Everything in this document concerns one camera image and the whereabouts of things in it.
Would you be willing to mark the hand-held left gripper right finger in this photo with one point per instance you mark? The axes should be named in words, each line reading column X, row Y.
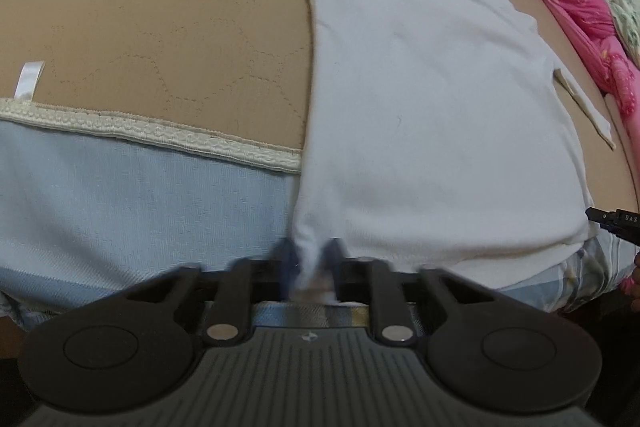
column 332, row 264

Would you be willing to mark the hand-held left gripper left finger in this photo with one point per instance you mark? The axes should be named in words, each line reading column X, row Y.
column 286, row 264

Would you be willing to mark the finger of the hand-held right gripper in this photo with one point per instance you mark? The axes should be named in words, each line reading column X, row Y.
column 612, row 221

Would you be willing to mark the white t-shirt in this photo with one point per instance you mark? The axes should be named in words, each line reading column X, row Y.
column 425, row 107

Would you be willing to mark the blue plaid bed sheet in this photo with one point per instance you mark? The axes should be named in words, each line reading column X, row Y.
column 585, row 277

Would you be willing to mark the pale green floral blanket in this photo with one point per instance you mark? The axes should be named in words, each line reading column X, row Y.
column 627, row 12

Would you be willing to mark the tan quilted mattress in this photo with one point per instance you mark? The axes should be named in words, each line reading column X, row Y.
column 165, row 32

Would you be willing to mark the white satin label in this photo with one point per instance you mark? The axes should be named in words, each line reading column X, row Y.
column 27, row 79

